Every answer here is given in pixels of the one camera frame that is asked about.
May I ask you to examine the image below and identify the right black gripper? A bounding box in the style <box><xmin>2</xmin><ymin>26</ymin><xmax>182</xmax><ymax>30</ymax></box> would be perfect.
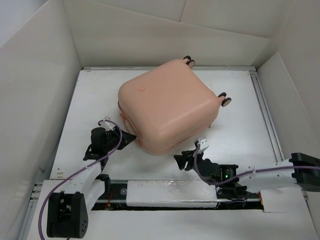
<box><xmin>173</xmin><ymin>148</ymin><xmax>204</xmax><ymax>172</ymax></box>

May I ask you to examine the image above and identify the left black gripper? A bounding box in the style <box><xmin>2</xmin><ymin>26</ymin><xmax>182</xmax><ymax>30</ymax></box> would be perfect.
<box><xmin>102</xmin><ymin>126</ymin><xmax>135</xmax><ymax>152</ymax></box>

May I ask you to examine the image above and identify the pink hard-shell suitcase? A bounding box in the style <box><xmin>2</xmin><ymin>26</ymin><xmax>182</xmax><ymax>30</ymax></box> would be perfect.
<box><xmin>118</xmin><ymin>55</ymin><xmax>232</xmax><ymax>154</ymax></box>

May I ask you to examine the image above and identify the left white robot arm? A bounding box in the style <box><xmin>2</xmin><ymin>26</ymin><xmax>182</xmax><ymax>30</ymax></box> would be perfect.
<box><xmin>43</xmin><ymin>119</ymin><xmax>137</xmax><ymax>240</ymax></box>

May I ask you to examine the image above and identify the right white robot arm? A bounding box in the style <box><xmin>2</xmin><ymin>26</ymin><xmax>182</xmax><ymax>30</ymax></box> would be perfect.
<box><xmin>173</xmin><ymin>137</ymin><xmax>320</xmax><ymax>201</ymax></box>

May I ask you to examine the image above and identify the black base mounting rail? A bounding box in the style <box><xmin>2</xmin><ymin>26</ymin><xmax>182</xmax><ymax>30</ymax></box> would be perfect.
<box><xmin>92</xmin><ymin>180</ymin><xmax>263</xmax><ymax>211</ymax></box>

